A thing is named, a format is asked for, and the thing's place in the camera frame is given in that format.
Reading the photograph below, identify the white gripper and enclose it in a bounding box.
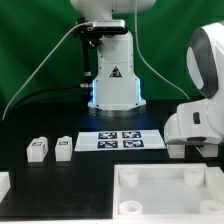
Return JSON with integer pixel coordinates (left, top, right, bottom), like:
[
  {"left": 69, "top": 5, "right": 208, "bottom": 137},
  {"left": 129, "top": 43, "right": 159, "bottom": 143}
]
[{"left": 164, "top": 99, "right": 222, "bottom": 145}]

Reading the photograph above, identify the white square tabletop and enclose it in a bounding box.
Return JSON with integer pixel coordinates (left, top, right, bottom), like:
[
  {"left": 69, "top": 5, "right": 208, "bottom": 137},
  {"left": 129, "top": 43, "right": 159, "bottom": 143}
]
[{"left": 112, "top": 164, "right": 224, "bottom": 224}]

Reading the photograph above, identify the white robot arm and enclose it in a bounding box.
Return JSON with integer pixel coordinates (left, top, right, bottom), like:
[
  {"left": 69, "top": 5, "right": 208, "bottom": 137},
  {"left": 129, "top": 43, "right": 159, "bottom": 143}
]
[{"left": 70, "top": 0, "right": 224, "bottom": 145}]

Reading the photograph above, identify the paper sheet with tags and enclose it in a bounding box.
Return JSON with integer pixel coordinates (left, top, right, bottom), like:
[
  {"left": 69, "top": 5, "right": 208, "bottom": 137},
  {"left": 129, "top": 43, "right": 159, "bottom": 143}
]
[{"left": 75, "top": 130, "right": 165, "bottom": 152}]

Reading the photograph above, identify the white obstacle block left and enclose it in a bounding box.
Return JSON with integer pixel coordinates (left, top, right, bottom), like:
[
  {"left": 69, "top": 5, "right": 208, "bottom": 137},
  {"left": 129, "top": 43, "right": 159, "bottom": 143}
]
[{"left": 0, "top": 172, "right": 11, "bottom": 203}]

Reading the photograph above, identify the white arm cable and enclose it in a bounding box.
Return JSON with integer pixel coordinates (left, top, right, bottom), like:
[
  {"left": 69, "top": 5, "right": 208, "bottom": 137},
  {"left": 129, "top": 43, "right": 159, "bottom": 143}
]
[{"left": 134, "top": 0, "right": 191, "bottom": 100}]

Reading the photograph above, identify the grey camera on stand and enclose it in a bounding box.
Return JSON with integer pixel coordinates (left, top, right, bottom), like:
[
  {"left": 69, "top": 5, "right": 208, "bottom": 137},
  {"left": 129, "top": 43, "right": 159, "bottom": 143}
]
[{"left": 92, "top": 20, "right": 126, "bottom": 33}]

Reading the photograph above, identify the white camera cable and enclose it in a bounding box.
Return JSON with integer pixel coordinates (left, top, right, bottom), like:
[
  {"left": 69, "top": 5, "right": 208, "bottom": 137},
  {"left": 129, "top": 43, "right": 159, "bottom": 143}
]
[{"left": 1, "top": 22, "right": 94, "bottom": 121}]

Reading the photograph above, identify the black cable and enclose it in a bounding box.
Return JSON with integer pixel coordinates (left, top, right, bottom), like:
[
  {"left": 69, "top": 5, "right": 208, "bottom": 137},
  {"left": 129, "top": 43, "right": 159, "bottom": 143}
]
[{"left": 6, "top": 85, "right": 93, "bottom": 111}]

